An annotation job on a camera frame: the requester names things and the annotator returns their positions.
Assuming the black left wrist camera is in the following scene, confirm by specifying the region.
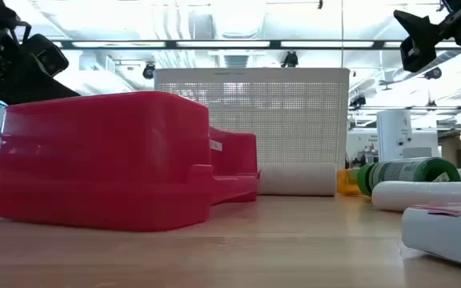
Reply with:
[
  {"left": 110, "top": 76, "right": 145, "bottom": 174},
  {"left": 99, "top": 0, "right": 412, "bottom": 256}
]
[{"left": 21, "top": 33, "right": 70, "bottom": 78}]

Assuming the small red plastic bin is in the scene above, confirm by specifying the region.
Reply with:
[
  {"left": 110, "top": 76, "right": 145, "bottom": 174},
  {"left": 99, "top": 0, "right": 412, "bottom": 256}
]
[{"left": 208, "top": 126, "right": 261, "bottom": 206}]

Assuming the black ceiling spotlight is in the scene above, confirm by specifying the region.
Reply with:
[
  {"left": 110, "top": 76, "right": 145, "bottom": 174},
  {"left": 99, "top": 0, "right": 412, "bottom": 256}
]
[
  {"left": 423, "top": 66, "right": 443, "bottom": 81},
  {"left": 142, "top": 62, "right": 157, "bottom": 81},
  {"left": 280, "top": 50, "right": 299, "bottom": 69},
  {"left": 349, "top": 94, "right": 367, "bottom": 110}
]

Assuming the green capped bottle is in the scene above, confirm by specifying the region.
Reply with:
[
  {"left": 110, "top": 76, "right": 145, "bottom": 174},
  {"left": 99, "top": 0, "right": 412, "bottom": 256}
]
[{"left": 356, "top": 156, "right": 461, "bottom": 198}]

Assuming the black overhead frame beam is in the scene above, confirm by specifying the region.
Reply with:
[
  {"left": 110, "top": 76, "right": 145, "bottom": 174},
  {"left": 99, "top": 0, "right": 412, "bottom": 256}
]
[{"left": 52, "top": 38, "right": 461, "bottom": 51}]

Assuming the orange pill bottle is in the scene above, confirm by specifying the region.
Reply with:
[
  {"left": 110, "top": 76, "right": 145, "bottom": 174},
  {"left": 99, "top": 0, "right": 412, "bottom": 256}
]
[{"left": 336, "top": 167, "right": 363, "bottom": 198}]

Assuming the white box with red trim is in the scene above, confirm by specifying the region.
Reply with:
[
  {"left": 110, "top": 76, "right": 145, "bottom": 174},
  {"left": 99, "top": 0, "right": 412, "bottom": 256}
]
[{"left": 400, "top": 200, "right": 461, "bottom": 270}]

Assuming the white perforated plastic basket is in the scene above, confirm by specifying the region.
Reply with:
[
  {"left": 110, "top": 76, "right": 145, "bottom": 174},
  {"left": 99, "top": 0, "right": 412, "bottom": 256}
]
[{"left": 153, "top": 67, "right": 351, "bottom": 193}]

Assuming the white round pillar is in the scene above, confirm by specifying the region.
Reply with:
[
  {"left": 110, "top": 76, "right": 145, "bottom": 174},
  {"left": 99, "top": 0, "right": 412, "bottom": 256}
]
[{"left": 375, "top": 109, "right": 414, "bottom": 163}]

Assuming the white plastic tube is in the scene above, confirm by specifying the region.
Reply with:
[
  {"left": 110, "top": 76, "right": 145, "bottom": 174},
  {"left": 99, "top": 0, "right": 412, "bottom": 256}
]
[{"left": 371, "top": 180, "right": 461, "bottom": 213}]

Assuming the large red plastic bin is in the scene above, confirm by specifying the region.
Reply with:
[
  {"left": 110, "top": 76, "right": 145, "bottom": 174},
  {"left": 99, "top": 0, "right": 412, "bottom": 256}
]
[{"left": 0, "top": 90, "right": 215, "bottom": 233}]

